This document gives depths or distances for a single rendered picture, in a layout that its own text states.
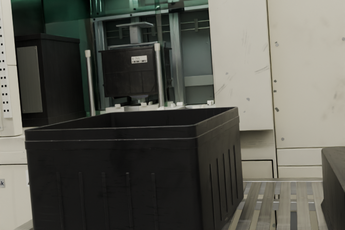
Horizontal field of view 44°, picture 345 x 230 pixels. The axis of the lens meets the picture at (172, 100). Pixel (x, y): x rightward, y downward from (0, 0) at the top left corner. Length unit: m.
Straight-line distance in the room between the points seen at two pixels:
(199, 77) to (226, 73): 0.97
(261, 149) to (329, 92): 0.19
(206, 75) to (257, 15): 1.01
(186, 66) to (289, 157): 1.03
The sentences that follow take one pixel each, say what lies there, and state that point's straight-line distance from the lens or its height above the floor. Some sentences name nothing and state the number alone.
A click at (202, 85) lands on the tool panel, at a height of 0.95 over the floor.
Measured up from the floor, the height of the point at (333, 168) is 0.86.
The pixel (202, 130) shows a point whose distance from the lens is 0.57.
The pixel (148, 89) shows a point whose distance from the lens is 1.56.
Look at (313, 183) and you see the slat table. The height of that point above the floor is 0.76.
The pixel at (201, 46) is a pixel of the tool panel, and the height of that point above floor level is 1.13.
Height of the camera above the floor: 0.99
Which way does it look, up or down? 3 degrees down
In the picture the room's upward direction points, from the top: 4 degrees counter-clockwise
